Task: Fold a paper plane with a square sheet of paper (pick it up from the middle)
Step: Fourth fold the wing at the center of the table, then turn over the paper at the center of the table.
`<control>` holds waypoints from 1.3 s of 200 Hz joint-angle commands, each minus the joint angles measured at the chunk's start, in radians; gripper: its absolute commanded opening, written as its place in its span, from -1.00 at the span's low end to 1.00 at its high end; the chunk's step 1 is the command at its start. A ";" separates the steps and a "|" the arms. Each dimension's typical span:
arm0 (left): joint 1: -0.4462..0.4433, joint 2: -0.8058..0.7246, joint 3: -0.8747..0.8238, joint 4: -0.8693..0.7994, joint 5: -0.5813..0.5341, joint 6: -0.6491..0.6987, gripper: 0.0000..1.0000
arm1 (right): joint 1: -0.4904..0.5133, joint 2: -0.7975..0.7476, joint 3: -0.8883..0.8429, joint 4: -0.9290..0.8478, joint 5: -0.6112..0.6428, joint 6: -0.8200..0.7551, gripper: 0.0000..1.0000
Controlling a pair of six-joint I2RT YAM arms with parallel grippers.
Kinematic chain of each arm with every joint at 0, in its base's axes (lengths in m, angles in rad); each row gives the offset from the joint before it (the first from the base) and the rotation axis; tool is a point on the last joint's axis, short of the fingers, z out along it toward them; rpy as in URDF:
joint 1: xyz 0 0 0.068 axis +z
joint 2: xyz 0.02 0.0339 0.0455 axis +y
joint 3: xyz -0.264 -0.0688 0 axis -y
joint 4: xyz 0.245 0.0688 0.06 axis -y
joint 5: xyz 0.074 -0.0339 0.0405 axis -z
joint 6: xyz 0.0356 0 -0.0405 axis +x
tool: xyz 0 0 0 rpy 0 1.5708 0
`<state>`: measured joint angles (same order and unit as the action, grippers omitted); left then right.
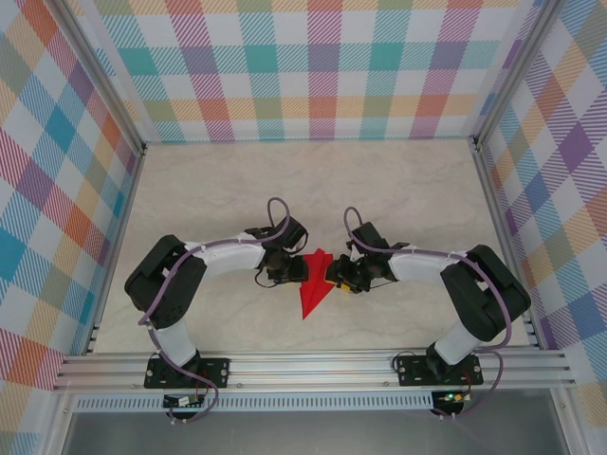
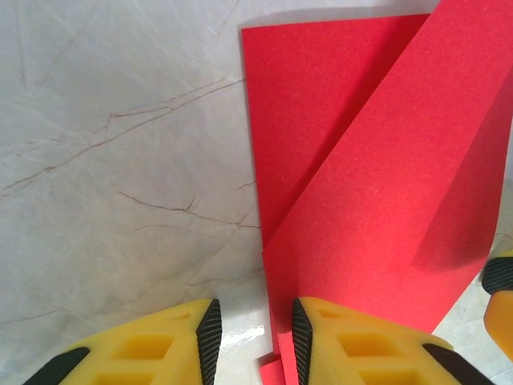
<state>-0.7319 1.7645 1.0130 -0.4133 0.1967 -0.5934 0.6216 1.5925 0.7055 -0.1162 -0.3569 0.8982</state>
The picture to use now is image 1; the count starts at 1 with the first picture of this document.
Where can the red paper sheet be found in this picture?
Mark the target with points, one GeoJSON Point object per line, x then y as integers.
{"type": "Point", "coordinates": [313, 294]}

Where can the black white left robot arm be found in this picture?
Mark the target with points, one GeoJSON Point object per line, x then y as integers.
{"type": "Point", "coordinates": [182, 303]}

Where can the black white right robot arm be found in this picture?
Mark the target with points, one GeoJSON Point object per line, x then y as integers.
{"type": "Point", "coordinates": [483, 303]}

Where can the grey metal panel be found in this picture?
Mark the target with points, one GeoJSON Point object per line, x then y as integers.
{"type": "Point", "coordinates": [308, 433]}

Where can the right small circuit board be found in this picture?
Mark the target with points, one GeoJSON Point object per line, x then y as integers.
{"type": "Point", "coordinates": [453, 398]}

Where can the small circuit board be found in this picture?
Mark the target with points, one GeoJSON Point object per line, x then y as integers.
{"type": "Point", "coordinates": [180, 403]}
{"type": "Point", "coordinates": [453, 398]}

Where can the left small circuit board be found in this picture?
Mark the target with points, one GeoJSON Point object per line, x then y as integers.
{"type": "Point", "coordinates": [180, 403]}

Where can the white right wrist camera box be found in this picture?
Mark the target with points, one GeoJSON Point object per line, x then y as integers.
{"type": "Point", "coordinates": [354, 257]}

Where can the aluminium mounting rail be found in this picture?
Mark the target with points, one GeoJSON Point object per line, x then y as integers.
{"type": "Point", "coordinates": [308, 369]}

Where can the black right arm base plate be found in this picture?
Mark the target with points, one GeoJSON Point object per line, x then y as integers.
{"type": "Point", "coordinates": [410, 372]}

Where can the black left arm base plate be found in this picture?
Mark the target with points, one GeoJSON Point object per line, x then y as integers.
{"type": "Point", "coordinates": [215, 372]}

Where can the aluminium right side rail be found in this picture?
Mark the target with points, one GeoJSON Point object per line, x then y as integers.
{"type": "Point", "coordinates": [493, 199]}

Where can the aluminium left side rail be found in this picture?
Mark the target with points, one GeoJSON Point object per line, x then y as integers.
{"type": "Point", "coordinates": [128, 199]}

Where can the aluminium right frame post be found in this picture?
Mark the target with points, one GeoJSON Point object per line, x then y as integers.
{"type": "Point", "coordinates": [517, 71]}

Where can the aluminium frame post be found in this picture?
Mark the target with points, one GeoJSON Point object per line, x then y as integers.
{"type": "Point", "coordinates": [517, 71]}
{"type": "Point", "coordinates": [95, 71]}

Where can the aluminium left frame post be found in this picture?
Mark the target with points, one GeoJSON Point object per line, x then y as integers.
{"type": "Point", "coordinates": [95, 71]}

